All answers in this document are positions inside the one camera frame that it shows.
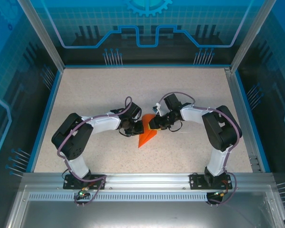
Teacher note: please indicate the blue enclosure edge strip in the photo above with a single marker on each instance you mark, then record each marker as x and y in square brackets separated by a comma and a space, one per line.
[47, 118]
[251, 118]

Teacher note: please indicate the orange paper sheet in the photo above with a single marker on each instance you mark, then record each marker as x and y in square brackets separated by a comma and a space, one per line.
[145, 141]

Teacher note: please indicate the grey metal panel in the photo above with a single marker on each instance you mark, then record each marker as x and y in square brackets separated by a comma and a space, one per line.
[156, 216]

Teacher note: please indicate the aluminium mounting rail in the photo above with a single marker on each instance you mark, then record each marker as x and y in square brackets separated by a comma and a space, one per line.
[147, 180]

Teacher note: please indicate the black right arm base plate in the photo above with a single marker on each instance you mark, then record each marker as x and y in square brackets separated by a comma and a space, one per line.
[197, 181]

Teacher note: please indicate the small connector with green light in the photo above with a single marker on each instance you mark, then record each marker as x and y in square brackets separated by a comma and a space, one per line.
[219, 193]
[82, 193]

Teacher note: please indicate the aluminium side rail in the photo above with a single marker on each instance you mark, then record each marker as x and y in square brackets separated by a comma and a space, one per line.
[242, 118]

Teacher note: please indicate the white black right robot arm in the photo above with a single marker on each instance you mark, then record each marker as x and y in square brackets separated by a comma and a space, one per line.
[194, 115]

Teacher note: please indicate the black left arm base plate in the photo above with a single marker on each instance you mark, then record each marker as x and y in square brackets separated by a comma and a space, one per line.
[97, 181]

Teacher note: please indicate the aluminium frame post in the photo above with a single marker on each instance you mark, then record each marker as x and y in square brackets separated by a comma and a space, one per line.
[47, 40]
[251, 35]

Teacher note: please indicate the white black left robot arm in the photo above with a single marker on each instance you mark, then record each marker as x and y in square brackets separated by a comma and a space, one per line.
[104, 123]

